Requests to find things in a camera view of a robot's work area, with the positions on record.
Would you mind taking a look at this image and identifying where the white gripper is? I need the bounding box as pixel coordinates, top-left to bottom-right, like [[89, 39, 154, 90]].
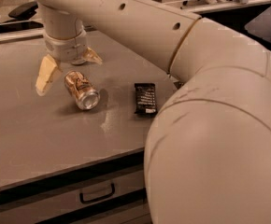
[[36, 31, 103, 96]]

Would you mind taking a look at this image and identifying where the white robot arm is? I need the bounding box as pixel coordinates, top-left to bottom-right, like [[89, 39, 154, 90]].
[[36, 0, 271, 224]]

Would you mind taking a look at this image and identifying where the orange soda can lying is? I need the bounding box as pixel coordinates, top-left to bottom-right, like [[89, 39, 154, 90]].
[[64, 71, 100, 110]]

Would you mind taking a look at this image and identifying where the black snack bar wrapper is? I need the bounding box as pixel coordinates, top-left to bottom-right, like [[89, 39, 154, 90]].
[[135, 83, 158, 115]]

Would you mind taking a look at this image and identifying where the black drawer handle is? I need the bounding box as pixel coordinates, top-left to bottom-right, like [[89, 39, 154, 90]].
[[78, 182, 116, 204]]

